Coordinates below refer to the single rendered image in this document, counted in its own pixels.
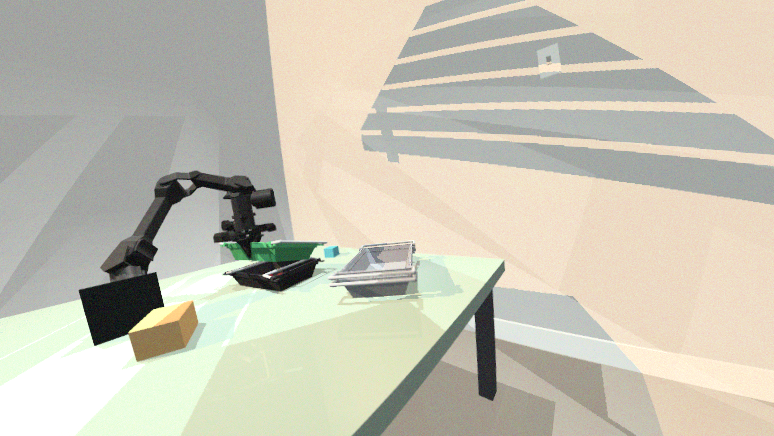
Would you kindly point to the tan cube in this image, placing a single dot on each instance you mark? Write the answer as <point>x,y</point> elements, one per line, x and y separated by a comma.
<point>164,330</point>

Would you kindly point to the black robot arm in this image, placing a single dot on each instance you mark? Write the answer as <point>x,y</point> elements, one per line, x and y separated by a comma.
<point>133,255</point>

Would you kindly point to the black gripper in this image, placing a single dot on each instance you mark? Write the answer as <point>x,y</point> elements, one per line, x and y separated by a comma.
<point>244,221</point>

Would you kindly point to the small cyan cube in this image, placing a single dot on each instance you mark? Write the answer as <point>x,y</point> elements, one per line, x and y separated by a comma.
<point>331,252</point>

